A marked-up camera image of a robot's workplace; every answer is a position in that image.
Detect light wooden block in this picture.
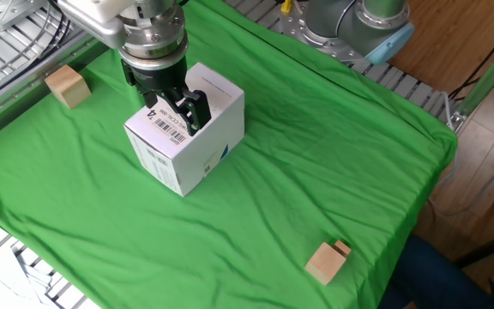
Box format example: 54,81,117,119
304,241,347,287

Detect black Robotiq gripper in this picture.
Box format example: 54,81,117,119
120,54,213,137

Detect blue jeans leg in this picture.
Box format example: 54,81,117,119
377,233,494,309

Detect white cable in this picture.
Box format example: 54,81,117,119
426,91,461,218

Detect white cardboard box with barcode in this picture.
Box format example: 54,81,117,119
123,62,246,197

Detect green cloth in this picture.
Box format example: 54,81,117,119
0,0,458,309

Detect grey aluminium frame rail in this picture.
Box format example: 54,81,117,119
0,33,111,147

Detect small wooden block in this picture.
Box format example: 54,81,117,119
334,239,352,259

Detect plain wooden cube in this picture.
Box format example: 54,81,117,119
44,64,93,110

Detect green aluminium post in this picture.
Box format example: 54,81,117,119
459,27,494,118

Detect black cable bundle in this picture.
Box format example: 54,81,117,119
36,0,73,61

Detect black floor cables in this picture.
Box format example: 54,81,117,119
447,16,494,100

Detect black stand legs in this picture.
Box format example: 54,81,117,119
452,184,494,270

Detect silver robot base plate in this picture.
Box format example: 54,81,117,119
272,0,372,68

